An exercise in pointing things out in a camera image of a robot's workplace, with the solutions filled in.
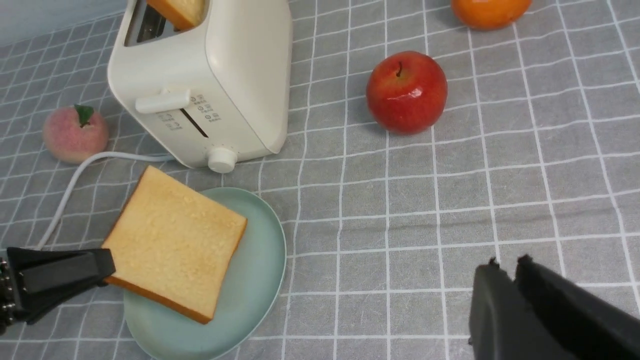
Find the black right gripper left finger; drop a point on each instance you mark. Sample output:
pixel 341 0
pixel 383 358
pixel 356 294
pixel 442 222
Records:
pixel 35 282

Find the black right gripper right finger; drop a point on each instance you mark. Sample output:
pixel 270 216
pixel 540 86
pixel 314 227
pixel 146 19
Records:
pixel 540 315

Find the toast slice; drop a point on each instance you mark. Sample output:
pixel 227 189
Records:
pixel 182 14
pixel 173 245

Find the pink peach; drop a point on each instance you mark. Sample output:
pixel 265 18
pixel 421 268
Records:
pixel 74 133

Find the grey checkered tablecloth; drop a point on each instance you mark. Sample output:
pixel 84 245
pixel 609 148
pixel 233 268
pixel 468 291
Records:
pixel 537 153

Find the light green round plate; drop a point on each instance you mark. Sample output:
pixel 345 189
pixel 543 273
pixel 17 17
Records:
pixel 250 288

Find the red apple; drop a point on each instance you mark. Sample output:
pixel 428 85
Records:
pixel 406 93

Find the white two-slot toaster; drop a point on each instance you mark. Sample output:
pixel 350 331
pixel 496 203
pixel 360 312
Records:
pixel 213 95

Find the orange persimmon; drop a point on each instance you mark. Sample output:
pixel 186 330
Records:
pixel 488 15

